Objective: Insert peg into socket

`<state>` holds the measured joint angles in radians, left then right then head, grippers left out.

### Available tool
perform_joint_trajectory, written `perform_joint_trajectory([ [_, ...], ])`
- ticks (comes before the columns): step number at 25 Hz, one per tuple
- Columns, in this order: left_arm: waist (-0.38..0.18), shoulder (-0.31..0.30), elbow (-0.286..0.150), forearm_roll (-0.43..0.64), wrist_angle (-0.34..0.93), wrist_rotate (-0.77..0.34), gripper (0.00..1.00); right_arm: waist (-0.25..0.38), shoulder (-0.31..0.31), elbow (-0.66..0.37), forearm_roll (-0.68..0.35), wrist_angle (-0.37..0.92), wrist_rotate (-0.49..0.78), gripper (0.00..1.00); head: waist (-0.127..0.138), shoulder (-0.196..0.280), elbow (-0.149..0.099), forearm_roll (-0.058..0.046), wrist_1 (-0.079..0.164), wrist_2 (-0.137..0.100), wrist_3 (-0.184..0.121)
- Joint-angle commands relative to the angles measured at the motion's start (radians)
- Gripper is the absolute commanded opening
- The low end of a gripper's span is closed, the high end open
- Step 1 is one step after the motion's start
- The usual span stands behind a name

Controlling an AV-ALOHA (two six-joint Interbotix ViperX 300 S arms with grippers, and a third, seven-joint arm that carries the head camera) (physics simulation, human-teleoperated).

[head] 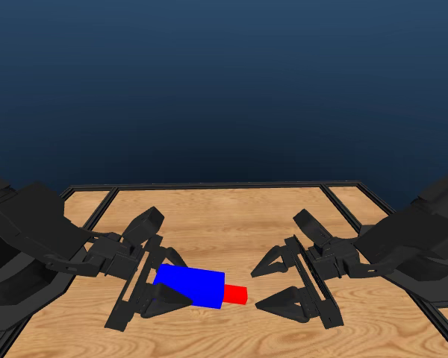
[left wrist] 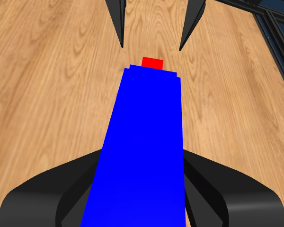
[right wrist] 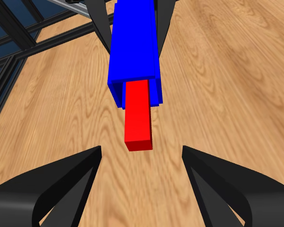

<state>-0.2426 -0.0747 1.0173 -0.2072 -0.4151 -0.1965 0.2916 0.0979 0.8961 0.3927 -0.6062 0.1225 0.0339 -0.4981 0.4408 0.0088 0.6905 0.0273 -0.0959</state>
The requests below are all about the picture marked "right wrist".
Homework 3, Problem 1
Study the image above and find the blue hollow socket block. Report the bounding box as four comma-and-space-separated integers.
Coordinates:
107, 0, 163, 110

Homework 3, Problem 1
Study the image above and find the thin red peg bar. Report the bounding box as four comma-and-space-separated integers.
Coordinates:
124, 79, 154, 152

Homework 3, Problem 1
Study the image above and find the black table frame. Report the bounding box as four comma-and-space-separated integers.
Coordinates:
0, 0, 114, 133

